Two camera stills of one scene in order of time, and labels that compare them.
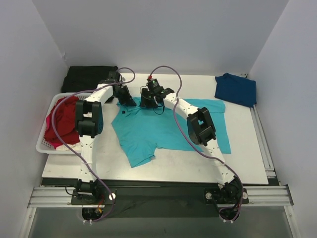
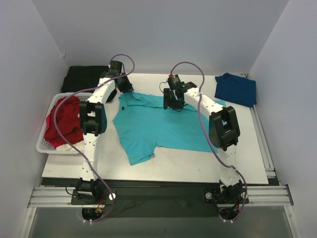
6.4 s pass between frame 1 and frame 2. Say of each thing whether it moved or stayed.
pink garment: stayed
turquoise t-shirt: stayed
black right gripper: moved
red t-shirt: stayed
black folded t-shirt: stayed
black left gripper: moved
